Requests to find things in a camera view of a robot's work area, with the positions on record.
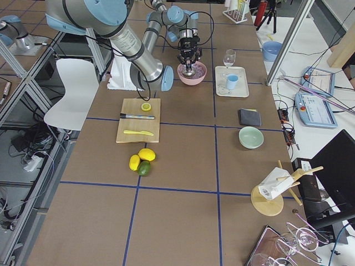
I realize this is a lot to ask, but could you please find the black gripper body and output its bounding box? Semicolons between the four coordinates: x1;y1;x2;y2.
177;37;202;64

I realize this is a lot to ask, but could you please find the stainless steel scoop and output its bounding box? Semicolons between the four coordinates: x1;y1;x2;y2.
181;64;196;78

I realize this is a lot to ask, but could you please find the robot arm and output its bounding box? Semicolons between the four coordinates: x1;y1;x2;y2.
143;1;202;68
45;0;174;91

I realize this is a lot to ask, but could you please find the clear ice cubes pile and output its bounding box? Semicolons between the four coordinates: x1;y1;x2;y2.
180;64;205;79

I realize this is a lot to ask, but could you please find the light blue plastic cup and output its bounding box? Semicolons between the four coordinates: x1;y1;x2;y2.
226;74;239;90

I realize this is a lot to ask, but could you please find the pink plastic bowl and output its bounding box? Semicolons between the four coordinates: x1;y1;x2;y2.
177;62;207;86

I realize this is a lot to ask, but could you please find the clear wine glass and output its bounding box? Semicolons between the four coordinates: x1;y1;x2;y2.
221;49;236;78

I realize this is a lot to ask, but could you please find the cream bear tray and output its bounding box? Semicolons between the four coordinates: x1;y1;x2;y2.
215;66;249;98

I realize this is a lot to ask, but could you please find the half lemon slice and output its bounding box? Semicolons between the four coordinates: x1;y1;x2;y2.
141;103;151;111

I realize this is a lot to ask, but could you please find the blue bowl at edge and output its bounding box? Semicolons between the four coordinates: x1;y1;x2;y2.
262;41;282;62

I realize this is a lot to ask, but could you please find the red cylinder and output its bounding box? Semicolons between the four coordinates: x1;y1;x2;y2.
254;0;268;27

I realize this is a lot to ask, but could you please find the black tripod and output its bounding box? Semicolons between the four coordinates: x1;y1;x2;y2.
256;0;277;33

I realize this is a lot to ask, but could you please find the grey folded cloth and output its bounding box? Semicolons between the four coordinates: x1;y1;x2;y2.
237;109;262;126

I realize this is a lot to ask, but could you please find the steel cylindrical rod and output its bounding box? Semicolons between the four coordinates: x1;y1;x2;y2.
120;113;155;120

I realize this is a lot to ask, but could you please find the yellow plastic knife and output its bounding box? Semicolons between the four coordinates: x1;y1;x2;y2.
123;130;154;136

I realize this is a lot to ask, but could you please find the green ceramic bowl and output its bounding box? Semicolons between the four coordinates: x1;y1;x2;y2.
239;126;264;149

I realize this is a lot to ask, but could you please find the white chair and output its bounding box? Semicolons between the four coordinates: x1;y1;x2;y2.
44;58;99;131

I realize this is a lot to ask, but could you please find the whole yellow lemon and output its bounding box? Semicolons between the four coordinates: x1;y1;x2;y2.
138;148;156;161

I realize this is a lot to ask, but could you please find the green lime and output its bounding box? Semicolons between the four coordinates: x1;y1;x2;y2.
137;161;151;176

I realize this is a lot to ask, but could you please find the blue teach pendant far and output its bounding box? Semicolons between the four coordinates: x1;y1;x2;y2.
301;66;336;97

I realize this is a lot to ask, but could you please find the blue teach pendant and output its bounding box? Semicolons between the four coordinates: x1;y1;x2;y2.
301;66;336;97
295;93;338;129

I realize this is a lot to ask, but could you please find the blue teach pendant near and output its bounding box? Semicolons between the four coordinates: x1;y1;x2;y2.
295;93;338;129

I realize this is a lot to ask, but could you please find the white carton on stand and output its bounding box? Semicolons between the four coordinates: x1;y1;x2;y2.
257;167;294;200

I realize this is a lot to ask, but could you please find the wooden stand with pegs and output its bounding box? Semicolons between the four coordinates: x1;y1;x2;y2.
251;160;323;217

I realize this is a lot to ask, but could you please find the black monitor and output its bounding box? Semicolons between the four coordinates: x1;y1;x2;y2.
292;129;354;229

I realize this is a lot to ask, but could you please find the white wire rack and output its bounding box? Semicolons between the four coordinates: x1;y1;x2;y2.
222;0;250;24

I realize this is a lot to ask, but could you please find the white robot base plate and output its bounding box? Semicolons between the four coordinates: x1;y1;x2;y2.
107;55;136;90

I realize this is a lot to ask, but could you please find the aluminium frame post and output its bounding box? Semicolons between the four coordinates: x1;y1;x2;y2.
266;0;315;86

